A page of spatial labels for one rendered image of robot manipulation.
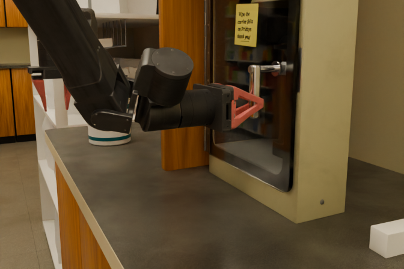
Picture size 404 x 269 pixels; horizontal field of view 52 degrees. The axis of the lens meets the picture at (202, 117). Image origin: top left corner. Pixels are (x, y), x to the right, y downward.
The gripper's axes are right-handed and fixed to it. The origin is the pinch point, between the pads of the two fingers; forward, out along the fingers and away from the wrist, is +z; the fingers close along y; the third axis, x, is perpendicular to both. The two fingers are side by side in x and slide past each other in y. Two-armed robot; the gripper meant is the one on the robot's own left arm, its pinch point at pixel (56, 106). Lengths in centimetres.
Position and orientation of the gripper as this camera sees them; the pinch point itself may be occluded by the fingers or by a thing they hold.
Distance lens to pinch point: 98.3
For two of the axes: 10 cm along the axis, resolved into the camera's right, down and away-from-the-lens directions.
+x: -4.4, -1.6, 8.8
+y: 9.0, -0.9, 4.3
